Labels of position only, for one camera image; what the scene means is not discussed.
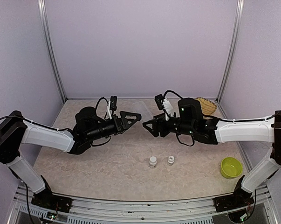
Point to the white pill bottle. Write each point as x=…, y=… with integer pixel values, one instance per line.
x=170, y=160
x=152, y=162

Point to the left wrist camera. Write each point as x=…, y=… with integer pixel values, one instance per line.
x=111, y=107

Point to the white pill bottle right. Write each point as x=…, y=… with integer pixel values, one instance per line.
x=170, y=160

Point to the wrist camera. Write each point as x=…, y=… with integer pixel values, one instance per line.
x=111, y=107
x=165, y=105

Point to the woven bamboo tray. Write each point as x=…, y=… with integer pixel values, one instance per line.
x=208, y=107

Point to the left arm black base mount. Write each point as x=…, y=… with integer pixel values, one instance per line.
x=46, y=199

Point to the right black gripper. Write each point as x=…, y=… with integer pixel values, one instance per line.
x=156, y=122

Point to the aluminium frame post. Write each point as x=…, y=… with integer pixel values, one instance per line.
x=232, y=49
x=50, y=49

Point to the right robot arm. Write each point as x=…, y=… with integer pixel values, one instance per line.
x=211, y=130

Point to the white pill bottle left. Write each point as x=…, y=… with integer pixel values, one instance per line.
x=152, y=162

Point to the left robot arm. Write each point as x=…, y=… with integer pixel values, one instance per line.
x=16, y=130

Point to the right aluminium frame post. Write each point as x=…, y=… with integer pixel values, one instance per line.
x=232, y=49

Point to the clear plastic pill organizer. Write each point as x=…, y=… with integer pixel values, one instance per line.
x=141, y=108

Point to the lime green bowl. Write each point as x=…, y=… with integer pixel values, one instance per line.
x=231, y=168

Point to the front aluminium rail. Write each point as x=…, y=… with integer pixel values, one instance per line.
x=98, y=211

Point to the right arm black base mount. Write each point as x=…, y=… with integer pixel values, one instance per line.
x=239, y=198

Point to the left aluminium frame post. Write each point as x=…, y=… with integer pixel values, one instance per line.
x=50, y=49

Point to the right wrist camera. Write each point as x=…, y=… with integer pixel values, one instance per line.
x=165, y=105

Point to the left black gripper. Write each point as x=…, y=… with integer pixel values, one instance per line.
x=121, y=123

